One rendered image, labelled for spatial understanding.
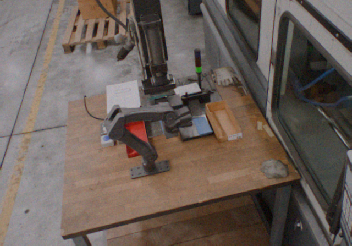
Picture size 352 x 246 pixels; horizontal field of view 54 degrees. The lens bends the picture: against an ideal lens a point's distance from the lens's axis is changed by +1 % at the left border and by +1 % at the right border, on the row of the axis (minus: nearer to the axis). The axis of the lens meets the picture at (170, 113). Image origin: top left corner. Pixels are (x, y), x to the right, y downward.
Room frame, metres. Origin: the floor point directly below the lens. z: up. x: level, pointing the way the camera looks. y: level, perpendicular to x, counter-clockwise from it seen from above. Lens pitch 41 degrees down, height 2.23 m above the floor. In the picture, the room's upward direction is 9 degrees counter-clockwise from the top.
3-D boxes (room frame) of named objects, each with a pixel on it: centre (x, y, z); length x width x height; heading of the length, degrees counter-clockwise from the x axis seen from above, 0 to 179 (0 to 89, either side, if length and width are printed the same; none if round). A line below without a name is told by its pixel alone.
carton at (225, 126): (1.38, -0.28, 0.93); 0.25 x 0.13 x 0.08; 5
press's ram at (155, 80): (1.62, 0.05, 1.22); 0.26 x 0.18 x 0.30; 5
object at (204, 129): (1.36, -0.16, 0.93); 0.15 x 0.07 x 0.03; 8
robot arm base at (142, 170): (1.14, 0.15, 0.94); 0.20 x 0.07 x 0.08; 95
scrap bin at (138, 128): (1.37, 0.21, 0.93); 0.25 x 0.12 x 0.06; 5
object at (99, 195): (1.39, 0.05, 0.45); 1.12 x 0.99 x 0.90; 95
